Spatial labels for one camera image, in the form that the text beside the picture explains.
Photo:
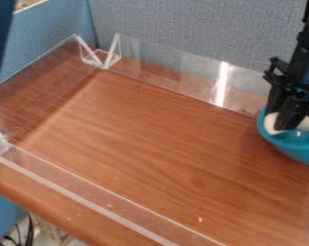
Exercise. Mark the clear acrylic back barrier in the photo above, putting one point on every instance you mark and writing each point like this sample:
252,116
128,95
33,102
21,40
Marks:
214,82

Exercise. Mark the blue plastic bowl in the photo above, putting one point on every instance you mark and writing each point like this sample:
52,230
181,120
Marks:
292,143

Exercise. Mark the clear acrylic corner bracket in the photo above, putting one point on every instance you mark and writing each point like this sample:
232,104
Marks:
97,57

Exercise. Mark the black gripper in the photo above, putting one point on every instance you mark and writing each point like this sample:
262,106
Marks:
289,92

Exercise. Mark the wooden shelf box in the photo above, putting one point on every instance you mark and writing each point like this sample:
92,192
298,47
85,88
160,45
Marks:
25,4

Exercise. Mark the clear acrylic barrier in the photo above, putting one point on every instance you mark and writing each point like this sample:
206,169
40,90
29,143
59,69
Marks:
37,91
214,82
141,220

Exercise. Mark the clear acrylic front barrier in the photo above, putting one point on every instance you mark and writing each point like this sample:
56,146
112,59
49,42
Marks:
141,220

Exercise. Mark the white plush mushroom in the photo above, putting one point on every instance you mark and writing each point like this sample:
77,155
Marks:
270,120

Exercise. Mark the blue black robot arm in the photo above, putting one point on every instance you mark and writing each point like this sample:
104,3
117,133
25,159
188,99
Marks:
7,9

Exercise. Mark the clear acrylic left barrier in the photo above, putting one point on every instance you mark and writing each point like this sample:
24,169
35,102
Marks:
37,91

